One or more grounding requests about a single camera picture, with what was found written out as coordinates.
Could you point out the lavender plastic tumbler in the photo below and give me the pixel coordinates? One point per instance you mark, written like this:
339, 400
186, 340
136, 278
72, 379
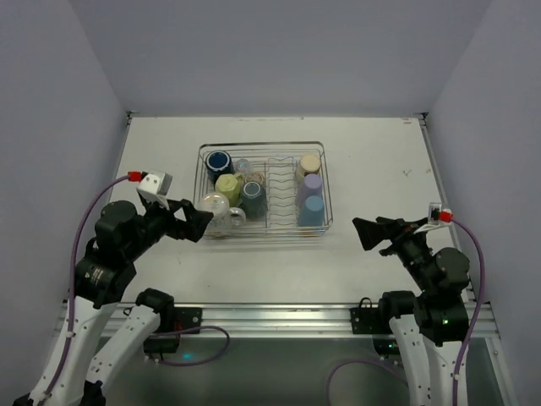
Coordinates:
311, 185

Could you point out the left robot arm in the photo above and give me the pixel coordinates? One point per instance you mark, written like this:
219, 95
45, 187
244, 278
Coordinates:
79, 371

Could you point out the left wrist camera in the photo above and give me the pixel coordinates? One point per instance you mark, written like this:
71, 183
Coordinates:
153, 188

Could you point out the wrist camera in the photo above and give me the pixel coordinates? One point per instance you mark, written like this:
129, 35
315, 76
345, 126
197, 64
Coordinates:
440, 216
153, 188

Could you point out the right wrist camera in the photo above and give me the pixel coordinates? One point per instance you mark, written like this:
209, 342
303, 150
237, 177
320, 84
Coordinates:
440, 216

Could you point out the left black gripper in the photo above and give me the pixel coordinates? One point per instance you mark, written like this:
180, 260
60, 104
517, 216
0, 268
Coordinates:
177, 219

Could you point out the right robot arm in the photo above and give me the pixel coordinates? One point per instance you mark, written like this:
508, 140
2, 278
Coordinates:
431, 329

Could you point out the clear glass mug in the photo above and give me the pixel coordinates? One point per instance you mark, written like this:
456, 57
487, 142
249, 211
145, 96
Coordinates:
225, 217

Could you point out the light blue plastic tumbler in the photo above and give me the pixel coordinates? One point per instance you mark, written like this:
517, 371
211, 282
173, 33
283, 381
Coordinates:
312, 212

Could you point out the yellow-green ceramic mug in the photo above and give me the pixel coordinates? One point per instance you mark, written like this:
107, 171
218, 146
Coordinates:
230, 185

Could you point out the speckled beige small cup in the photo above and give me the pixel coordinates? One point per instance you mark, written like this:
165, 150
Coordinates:
257, 177

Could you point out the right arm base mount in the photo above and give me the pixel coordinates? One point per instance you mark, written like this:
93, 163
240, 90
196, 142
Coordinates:
366, 320

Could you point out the cream and brown cup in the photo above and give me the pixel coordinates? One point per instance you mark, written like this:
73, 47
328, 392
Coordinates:
307, 164

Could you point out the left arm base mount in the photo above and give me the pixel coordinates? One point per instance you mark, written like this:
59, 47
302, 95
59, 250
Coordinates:
177, 319

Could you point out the aluminium mounting rail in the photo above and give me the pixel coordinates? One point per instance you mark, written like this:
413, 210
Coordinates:
285, 320

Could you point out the small clear glass cup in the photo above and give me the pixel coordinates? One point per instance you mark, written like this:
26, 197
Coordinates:
243, 166

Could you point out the dark blue glossy mug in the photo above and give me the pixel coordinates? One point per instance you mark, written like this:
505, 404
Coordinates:
218, 163

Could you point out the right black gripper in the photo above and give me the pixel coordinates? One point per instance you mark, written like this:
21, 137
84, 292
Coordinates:
389, 236

